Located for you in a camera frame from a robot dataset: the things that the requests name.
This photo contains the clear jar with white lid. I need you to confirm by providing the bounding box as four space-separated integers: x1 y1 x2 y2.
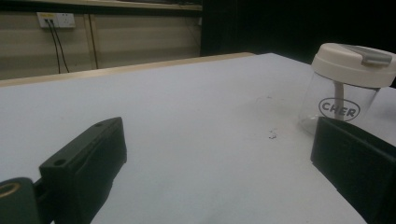
298 42 396 136

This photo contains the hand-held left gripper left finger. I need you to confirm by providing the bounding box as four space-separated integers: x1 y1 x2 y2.
38 117 128 224

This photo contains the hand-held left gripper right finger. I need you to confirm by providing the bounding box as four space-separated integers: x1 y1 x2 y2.
310 116 396 224

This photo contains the black curtain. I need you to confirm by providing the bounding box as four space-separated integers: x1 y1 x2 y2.
200 0 396 89

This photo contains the black power cable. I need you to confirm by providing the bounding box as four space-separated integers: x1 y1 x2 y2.
49 19 70 74
45 19 62 75

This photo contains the white wall socket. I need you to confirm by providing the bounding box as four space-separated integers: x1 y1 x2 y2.
36 11 77 29

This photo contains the light wooden table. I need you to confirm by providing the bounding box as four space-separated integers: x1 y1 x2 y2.
0 51 256 89

